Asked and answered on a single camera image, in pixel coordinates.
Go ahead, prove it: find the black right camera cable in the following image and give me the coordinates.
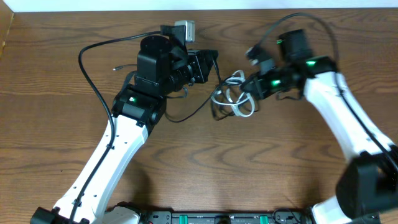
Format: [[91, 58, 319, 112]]
[[257, 12, 398, 175]]

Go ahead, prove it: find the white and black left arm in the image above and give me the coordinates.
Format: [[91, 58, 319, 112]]
[[30, 31, 218, 223]]

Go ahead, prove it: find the white cable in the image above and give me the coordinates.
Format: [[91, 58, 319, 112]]
[[211, 70, 256, 118]]

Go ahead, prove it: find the black left camera cable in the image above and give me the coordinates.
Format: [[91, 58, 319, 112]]
[[68, 24, 175, 223]]

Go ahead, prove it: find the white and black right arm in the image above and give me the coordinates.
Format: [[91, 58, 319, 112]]
[[241, 29, 397, 223]]

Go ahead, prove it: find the black camera cable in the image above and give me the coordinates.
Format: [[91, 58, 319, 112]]
[[68, 24, 175, 223], [257, 12, 398, 175]]

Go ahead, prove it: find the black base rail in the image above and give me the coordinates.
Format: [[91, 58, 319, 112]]
[[138, 209, 313, 224]]

